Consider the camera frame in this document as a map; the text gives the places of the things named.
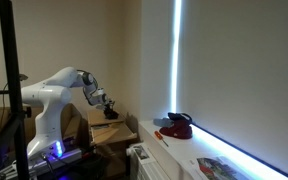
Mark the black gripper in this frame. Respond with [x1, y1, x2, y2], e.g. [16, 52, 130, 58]
[101, 98, 119, 117]

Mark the light wooden cabinet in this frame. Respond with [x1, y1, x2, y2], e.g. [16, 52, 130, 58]
[86, 109, 127, 158]

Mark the wooden pull-out drawer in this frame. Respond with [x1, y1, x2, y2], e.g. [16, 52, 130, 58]
[89, 122, 138, 146]

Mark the white framed photo leaflet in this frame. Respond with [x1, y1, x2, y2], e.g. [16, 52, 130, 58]
[132, 144, 151, 162]

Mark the light blue cap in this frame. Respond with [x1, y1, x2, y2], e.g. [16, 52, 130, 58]
[152, 117, 175, 128]

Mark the white radiator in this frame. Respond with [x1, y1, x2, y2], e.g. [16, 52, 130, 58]
[127, 143, 172, 180]

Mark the maroon baseball cap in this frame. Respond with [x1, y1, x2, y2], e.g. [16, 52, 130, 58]
[158, 114, 194, 140]

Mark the white window sill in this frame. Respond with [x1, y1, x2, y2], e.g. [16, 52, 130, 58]
[137, 119, 288, 180]

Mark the black tripod stand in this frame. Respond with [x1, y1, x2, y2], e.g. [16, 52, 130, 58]
[0, 0, 31, 180]

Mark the white roller blind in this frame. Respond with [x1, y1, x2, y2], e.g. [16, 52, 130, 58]
[178, 0, 288, 180]

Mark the orange handled screwdriver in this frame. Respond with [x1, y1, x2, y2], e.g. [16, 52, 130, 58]
[154, 130, 170, 148]

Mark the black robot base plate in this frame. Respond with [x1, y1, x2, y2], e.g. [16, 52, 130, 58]
[0, 148, 84, 180]

